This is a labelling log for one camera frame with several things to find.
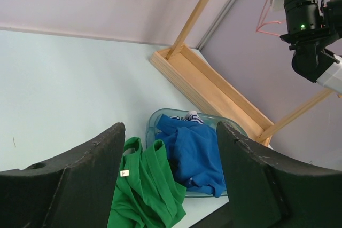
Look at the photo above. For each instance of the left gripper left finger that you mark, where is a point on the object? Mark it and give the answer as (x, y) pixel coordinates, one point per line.
(72, 189)

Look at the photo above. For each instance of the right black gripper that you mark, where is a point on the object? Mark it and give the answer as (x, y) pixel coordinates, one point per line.
(303, 17)

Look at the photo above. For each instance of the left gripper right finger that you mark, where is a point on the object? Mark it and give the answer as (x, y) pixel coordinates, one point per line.
(268, 189)

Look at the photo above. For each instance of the pink hanger of blue top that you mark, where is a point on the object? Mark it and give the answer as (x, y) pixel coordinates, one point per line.
(262, 21)

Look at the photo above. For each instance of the green tank top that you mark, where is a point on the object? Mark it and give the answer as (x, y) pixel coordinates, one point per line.
(146, 194)

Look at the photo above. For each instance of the blue white striped tank top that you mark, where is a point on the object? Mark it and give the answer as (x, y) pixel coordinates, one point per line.
(190, 116)

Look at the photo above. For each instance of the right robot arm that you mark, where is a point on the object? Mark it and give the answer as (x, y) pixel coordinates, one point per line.
(311, 57)

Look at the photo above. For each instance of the teal plastic tub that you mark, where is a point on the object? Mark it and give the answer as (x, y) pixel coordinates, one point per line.
(210, 120)

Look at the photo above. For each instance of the wooden clothes rack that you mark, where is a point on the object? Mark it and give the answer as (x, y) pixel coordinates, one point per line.
(211, 93)

